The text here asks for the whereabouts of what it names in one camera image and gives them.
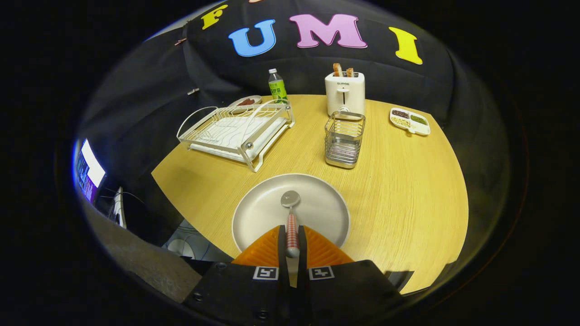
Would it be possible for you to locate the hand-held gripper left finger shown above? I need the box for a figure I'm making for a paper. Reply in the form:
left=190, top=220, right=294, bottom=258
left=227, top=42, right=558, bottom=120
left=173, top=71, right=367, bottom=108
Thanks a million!
left=184, top=225, right=295, bottom=324

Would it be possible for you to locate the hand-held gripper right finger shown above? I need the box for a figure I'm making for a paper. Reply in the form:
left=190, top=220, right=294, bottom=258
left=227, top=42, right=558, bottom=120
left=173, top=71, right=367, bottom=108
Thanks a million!
left=297, top=225, right=406, bottom=324

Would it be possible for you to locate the spoon with red checkered handle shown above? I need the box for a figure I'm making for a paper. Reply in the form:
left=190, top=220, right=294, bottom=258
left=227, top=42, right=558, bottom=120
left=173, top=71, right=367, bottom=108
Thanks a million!
left=280, top=190, right=301, bottom=259

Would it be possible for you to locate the grey round plate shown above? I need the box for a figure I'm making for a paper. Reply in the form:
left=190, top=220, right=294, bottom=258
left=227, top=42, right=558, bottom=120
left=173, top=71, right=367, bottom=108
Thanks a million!
left=232, top=173, right=351, bottom=254

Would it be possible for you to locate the metal wire basket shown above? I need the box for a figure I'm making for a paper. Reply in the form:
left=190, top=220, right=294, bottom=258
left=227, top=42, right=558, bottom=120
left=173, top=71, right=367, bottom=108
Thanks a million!
left=324, top=110, right=366, bottom=169

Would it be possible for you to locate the white wire dish rack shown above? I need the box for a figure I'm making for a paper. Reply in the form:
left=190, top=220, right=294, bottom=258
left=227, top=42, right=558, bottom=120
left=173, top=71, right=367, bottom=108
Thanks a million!
left=176, top=101, right=295, bottom=173

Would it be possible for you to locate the small beige sausage dish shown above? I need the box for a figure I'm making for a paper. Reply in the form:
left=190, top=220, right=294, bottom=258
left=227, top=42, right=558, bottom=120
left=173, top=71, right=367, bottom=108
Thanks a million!
left=228, top=95, right=263, bottom=109

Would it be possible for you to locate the white divided bean dish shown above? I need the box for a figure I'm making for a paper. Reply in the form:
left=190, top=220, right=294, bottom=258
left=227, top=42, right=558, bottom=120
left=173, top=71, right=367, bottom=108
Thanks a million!
left=390, top=107, right=431, bottom=136

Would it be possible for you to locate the white round object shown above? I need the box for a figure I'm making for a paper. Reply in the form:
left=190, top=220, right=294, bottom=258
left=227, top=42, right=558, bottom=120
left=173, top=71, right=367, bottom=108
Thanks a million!
left=168, top=239, right=196, bottom=259

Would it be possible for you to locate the green label drink bottle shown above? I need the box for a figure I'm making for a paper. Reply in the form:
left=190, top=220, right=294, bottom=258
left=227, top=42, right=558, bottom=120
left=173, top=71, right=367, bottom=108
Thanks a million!
left=268, top=68, right=289, bottom=105

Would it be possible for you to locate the white device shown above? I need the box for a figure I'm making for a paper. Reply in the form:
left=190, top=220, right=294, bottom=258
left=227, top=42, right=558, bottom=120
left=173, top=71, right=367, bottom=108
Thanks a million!
left=111, top=187, right=127, bottom=228

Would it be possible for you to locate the white toaster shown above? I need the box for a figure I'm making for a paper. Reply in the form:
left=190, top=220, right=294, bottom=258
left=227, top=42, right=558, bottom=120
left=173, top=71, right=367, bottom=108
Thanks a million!
left=324, top=71, right=366, bottom=117

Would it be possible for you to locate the computer monitor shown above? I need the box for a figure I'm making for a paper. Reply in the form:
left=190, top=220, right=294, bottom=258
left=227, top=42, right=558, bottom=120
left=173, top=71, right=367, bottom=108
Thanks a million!
left=74, top=139, right=107, bottom=203

